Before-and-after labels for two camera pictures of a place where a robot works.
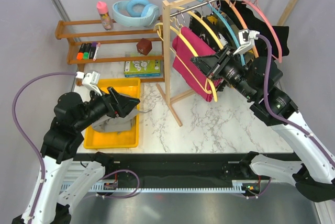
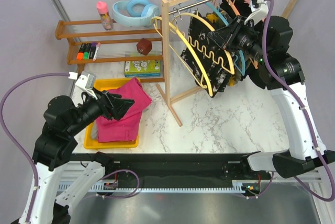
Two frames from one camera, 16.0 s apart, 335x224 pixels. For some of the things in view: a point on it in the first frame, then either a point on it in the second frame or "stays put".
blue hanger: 209,4 stays put
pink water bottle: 106,19 stays put
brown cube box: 144,46 stays put
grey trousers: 108,123 -> 94,131
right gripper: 212,66 -> 229,35
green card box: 144,68 stays put
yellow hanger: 211,87 -> 233,71
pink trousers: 187,44 -> 126,129
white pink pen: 98,46 stays put
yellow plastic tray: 95,140 stays put
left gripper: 120,105 stays put
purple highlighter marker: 92,50 stays put
